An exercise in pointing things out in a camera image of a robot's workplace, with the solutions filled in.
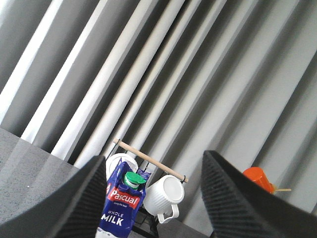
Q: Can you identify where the wooden mug tree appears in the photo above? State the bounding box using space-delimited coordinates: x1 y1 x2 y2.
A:
271 184 292 193

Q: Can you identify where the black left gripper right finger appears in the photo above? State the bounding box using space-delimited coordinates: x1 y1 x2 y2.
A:
201 150 317 238

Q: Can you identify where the orange mug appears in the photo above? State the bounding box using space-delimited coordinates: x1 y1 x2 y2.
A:
243 167 274 194

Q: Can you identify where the Pascual whole milk carton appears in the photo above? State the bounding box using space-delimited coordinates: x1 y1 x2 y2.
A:
95 161 151 238

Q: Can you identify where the white smooth smiley mug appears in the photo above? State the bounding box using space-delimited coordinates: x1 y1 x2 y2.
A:
106 153 138 180

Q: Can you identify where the white ribbed mug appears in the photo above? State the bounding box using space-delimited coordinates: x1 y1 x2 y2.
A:
143 175 184 224

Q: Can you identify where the black wire mug rack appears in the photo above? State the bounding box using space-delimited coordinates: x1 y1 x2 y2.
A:
113 139 188 238

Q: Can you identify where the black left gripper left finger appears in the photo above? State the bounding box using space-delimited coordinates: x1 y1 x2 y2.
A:
0 156 106 238

